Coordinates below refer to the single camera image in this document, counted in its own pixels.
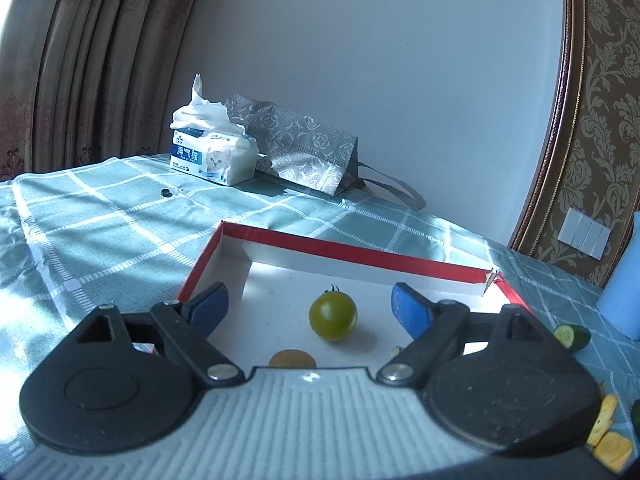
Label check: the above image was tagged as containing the grey patterned bag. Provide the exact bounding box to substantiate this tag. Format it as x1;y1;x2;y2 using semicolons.
223;92;427;211

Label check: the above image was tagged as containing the brown patterned curtain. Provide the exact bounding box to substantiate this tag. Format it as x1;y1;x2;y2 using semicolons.
0;0;211;181

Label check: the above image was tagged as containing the green tomato with stem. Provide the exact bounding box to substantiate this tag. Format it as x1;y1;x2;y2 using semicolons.
308;284;358;343

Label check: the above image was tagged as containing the red cardboard tray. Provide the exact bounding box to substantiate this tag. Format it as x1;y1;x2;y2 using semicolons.
177;220;532;368

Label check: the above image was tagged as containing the small brown round fruit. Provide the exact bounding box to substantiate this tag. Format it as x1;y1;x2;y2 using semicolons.
268;349;317;368

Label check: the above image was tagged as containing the blue electric kettle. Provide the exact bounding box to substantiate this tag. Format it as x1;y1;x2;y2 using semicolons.
597;212;640;338

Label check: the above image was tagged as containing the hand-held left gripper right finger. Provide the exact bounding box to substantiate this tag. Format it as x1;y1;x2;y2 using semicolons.
376;282;568;388

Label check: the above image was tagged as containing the large yellow fruit chunk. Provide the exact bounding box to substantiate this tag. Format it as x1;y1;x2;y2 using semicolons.
591;432;633;472

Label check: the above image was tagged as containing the white wall switch panel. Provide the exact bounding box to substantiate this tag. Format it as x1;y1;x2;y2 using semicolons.
558;208;612;261

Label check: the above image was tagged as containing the tissue pack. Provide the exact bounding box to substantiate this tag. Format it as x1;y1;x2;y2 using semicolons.
169;73;259;186

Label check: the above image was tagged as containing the small yellow fruit core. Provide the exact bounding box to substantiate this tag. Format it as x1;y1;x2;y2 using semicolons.
586;394;619;447

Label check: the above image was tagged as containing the short cucumber piece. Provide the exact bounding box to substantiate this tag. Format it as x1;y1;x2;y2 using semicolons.
552;325;592;352

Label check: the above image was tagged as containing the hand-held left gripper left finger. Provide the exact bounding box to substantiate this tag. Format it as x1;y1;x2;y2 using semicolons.
70;282;246;386

